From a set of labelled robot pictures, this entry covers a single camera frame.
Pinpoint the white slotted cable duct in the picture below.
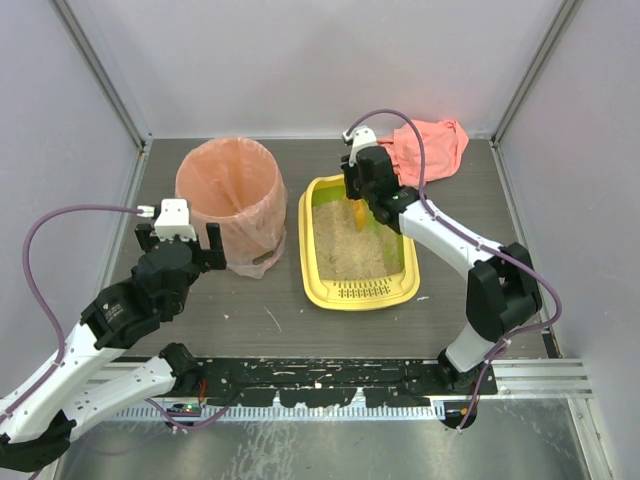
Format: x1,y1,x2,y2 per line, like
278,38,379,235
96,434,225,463
108,400,445,423

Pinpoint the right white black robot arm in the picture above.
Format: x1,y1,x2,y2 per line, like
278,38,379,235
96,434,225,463
340,146,542,390

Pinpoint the orange litter scoop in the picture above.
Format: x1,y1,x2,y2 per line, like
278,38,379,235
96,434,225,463
350,199,367,232

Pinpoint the yellow green litter box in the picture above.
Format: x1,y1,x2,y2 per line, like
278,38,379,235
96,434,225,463
298,175,420,311

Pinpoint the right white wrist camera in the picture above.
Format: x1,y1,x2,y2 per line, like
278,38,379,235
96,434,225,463
342,125,378,167

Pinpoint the pink cloth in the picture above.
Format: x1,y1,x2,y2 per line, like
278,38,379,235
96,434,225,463
378,120,469,188

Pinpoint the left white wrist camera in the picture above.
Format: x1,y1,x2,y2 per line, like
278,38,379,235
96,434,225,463
137,198,197,242

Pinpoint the cat litter sand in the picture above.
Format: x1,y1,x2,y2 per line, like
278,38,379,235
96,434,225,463
312,200,402,281

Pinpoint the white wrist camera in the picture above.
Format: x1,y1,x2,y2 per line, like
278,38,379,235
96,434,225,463
137,198,197,242
342,125,378,167

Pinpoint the bin with pink liner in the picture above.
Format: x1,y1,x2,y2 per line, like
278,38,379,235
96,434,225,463
175,137,287,279

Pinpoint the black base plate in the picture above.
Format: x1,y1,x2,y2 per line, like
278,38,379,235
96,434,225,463
169,358,497,408

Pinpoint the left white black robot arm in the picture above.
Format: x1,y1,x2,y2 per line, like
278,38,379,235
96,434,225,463
1,223,227,473

